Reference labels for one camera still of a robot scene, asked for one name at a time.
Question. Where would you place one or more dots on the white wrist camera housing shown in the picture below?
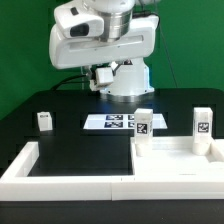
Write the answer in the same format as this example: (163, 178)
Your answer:
(74, 20)

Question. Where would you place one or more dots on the white U-shaped obstacle frame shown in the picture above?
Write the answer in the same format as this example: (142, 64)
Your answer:
(17, 185)

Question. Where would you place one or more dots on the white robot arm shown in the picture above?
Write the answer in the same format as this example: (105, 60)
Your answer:
(110, 41)

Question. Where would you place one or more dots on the white sheet with markers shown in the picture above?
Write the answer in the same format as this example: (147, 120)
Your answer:
(119, 121)

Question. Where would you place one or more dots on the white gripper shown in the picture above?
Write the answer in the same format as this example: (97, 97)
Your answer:
(80, 52)

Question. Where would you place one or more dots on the white square tabletop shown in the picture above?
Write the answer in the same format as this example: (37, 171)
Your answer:
(174, 156)

